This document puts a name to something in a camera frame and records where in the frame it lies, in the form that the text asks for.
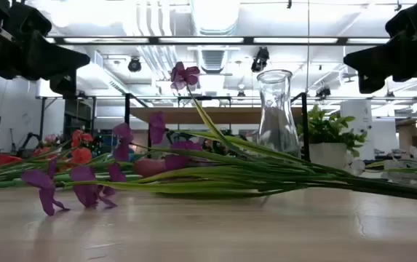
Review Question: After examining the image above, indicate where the wooden shelf with black legs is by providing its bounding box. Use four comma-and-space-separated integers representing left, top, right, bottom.
124, 92, 311, 163

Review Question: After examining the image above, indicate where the tan wooden cabinet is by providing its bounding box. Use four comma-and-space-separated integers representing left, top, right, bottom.
395, 118, 417, 152

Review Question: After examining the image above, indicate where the clear glass vase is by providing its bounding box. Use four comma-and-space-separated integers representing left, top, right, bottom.
255, 68, 302, 159

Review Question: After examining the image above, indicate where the white pillar unit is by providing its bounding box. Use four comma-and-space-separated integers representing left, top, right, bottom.
340, 100, 373, 161

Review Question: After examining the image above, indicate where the orange artificial flower stem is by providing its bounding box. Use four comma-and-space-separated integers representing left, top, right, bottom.
0, 129, 136, 191

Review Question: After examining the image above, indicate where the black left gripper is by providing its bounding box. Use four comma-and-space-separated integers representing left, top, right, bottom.
0, 0, 91, 98

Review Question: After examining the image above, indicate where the green plant in white pot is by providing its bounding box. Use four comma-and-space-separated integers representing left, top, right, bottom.
297, 104, 368, 170

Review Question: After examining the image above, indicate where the black beam with light strips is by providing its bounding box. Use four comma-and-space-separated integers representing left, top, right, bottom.
44, 35, 391, 47

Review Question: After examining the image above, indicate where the black storage rack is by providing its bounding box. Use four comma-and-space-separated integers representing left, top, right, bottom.
62, 96, 96, 146

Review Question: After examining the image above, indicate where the purple artificial flower stem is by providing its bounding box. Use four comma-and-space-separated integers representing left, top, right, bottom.
20, 60, 417, 218

